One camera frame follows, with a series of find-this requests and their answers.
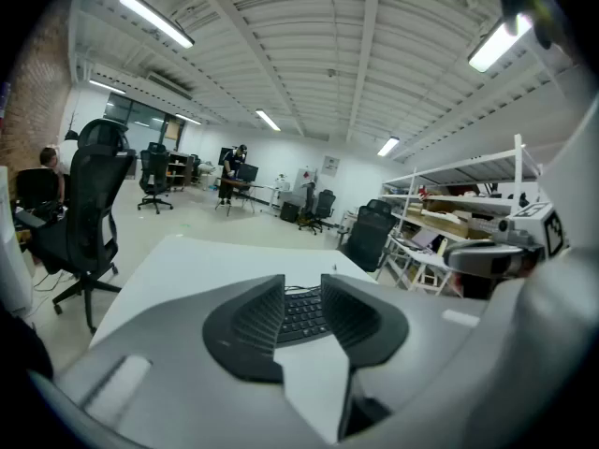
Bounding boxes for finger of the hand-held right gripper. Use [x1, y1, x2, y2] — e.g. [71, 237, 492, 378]
[442, 240, 491, 276]

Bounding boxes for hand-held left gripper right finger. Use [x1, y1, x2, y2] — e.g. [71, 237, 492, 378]
[320, 272, 410, 371]

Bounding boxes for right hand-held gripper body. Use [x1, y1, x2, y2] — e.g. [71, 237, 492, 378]
[486, 202, 570, 280]

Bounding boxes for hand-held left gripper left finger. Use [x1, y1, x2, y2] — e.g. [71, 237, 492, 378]
[202, 273, 286, 385]

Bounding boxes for black keyboard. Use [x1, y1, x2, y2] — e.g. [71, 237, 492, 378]
[275, 285, 338, 348]

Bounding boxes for pink laptop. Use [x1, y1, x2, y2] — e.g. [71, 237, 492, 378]
[411, 228, 441, 252]

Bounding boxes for white folding table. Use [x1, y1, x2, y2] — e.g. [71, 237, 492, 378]
[387, 234, 464, 297]

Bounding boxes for white metal shelving rack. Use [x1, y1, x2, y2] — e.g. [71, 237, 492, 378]
[381, 133, 544, 298]

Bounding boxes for white standing desk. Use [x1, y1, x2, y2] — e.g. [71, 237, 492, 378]
[261, 182, 291, 212]

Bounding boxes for wooden desk with black legs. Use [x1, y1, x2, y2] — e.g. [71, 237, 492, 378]
[214, 177, 266, 217]

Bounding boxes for white cabinet with red sticker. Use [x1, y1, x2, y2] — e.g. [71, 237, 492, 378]
[296, 167, 319, 196]

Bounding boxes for dark open bookshelf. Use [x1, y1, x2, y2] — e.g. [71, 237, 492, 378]
[166, 151, 194, 192]

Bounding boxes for black high-back mesh office chair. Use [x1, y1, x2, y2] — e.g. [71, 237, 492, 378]
[27, 118, 137, 334]

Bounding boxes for large window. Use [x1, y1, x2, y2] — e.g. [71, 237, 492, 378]
[105, 92, 182, 153]

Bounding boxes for black office chair grey frame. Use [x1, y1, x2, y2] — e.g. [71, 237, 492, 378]
[298, 182, 324, 236]

